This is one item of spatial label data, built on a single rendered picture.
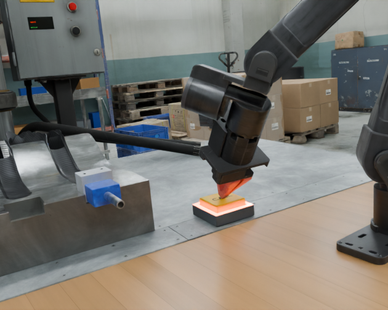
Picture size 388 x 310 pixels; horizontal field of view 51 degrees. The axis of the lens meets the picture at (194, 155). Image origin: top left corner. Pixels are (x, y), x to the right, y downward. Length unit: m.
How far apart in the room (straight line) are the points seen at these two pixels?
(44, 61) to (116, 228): 0.93
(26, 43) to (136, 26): 6.52
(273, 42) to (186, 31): 7.85
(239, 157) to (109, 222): 0.23
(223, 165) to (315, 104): 4.76
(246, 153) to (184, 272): 0.20
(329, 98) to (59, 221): 5.15
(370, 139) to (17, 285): 0.51
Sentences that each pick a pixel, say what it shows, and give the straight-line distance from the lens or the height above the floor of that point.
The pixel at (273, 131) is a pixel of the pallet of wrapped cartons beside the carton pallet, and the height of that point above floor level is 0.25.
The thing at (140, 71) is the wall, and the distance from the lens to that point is 7.91.
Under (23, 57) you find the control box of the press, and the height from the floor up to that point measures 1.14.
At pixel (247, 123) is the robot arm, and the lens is 0.59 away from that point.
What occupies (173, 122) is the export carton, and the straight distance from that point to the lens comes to 6.12.
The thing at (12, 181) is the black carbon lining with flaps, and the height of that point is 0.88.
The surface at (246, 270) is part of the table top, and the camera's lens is 0.56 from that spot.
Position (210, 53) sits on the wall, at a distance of 8.66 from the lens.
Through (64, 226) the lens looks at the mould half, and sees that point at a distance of 0.65.
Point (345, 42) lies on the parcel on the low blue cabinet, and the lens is 7.88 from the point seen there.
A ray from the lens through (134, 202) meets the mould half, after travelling 0.67.
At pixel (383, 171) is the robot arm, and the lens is 0.59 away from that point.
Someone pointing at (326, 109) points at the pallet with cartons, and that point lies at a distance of 5.57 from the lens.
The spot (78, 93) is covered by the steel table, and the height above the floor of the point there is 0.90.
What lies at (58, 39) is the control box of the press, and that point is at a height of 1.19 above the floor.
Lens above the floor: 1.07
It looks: 12 degrees down
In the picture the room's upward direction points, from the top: 5 degrees counter-clockwise
